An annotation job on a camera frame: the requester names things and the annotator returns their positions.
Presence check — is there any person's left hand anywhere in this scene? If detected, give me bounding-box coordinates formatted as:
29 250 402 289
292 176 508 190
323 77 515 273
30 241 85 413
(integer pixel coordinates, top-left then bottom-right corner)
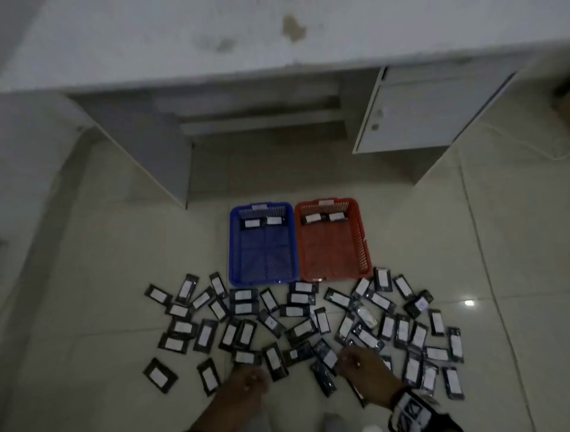
222 366 270 404

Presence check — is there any person's right hand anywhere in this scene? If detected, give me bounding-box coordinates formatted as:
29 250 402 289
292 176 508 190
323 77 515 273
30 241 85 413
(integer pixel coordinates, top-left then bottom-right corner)
337 346 401 408

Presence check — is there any pile of black labelled packets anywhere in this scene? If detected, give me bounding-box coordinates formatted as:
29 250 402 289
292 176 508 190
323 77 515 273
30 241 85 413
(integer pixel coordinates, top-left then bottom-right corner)
143 266 466 401

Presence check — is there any orange plastic basket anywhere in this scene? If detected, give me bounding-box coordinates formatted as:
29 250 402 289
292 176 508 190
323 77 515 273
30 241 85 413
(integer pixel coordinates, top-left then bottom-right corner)
293 198 373 283

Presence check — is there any blue plastic basket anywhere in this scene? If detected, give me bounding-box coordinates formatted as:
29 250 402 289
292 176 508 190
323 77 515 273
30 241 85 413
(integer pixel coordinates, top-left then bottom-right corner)
228 202 300 287

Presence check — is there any person's left forearm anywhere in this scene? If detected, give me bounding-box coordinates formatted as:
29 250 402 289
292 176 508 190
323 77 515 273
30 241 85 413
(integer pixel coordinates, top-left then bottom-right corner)
189 393 250 432

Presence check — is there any white cabinet door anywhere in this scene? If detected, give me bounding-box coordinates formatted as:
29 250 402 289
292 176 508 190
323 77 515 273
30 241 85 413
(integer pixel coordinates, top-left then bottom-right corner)
352 66 517 155

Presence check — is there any white desk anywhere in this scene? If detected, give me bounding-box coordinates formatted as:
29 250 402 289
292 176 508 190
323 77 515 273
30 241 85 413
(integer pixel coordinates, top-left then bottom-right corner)
0 0 570 210

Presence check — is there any white cable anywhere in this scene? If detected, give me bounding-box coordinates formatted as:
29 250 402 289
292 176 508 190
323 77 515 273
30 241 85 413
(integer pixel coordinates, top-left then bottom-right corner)
483 120 570 162

